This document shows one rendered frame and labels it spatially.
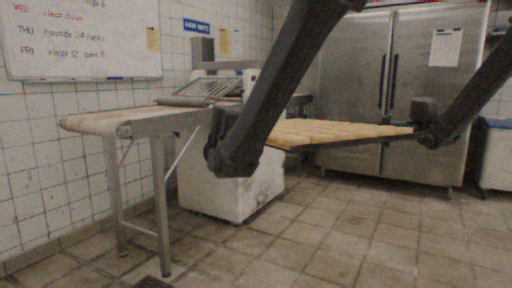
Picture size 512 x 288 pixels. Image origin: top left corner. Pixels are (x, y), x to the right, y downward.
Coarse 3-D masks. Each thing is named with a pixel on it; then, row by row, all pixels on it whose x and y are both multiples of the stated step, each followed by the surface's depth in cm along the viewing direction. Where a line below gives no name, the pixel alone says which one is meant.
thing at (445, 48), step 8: (440, 32) 251; (448, 32) 248; (456, 32) 246; (440, 40) 252; (448, 40) 249; (456, 40) 247; (432, 48) 256; (440, 48) 253; (448, 48) 250; (456, 48) 248; (432, 56) 257; (440, 56) 254; (448, 56) 251; (456, 56) 248; (432, 64) 257; (440, 64) 255; (448, 64) 252; (456, 64) 249
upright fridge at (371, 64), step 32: (384, 0) 273; (416, 0) 259; (448, 0) 250; (480, 0) 234; (352, 32) 286; (384, 32) 272; (416, 32) 260; (480, 32) 238; (320, 64) 307; (352, 64) 291; (384, 64) 274; (416, 64) 264; (480, 64) 242; (320, 96) 314; (352, 96) 297; (384, 96) 283; (416, 96) 270; (448, 96) 257; (320, 160) 328; (352, 160) 310; (384, 160) 294; (416, 160) 280; (448, 160) 267; (448, 192) 281
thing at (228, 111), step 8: (216, 104) 63; (216, 112) 60; (224, 112) 59; (232, 112) 59; (240, 112) 60; (216, 120) 61; (224, 120) 59; (232, 120) 59; (216, 128) 61; (224, 128) 59; (224, 136) 59; (208, 152) 60; (208, 160) 58; (216, 160) 55; (208, 168) 58; (216, 168) 55
